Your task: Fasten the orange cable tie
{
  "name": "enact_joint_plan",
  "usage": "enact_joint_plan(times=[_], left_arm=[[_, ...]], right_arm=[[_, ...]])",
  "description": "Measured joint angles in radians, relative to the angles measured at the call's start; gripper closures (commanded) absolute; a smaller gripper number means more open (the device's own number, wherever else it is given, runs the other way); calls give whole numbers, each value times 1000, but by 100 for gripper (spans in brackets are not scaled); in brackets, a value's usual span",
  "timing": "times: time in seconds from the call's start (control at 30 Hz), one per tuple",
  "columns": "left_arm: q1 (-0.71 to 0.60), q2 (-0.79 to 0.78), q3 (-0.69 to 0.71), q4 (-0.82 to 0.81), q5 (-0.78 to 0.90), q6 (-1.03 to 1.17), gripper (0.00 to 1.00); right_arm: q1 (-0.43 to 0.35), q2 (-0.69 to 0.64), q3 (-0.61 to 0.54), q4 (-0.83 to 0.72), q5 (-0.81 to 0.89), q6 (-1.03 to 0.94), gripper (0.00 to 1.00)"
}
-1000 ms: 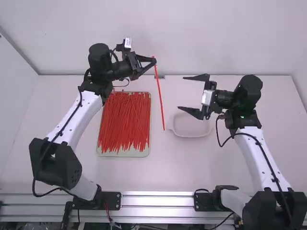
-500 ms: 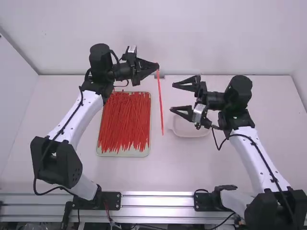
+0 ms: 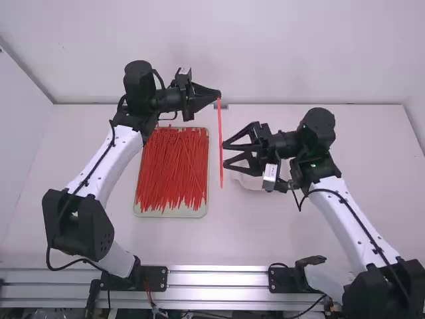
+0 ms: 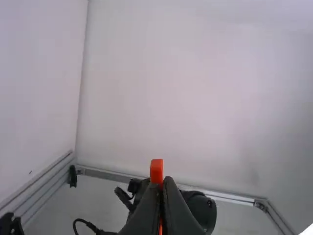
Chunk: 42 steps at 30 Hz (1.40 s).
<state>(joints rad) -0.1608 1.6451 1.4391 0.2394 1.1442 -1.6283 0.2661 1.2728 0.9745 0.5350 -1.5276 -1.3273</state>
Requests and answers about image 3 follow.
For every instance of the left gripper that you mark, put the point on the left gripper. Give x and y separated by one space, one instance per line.
188 99

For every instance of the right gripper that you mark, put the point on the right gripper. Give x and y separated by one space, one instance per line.
267 149

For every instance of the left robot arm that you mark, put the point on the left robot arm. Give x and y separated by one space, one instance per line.
99 172

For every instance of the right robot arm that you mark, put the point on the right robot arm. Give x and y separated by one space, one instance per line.
345 212

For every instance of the white dish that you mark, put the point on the white dish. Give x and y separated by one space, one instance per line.
249 183

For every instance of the pale tray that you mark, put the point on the pale tray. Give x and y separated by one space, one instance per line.
172 215

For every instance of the silver rails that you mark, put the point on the silver rails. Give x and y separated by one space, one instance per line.
216 282

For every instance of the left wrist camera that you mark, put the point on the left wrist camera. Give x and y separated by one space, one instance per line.
184 73

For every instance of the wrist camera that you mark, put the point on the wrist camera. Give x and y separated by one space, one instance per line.
270 177
184 73

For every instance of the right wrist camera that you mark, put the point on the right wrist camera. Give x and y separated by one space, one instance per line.
270 177

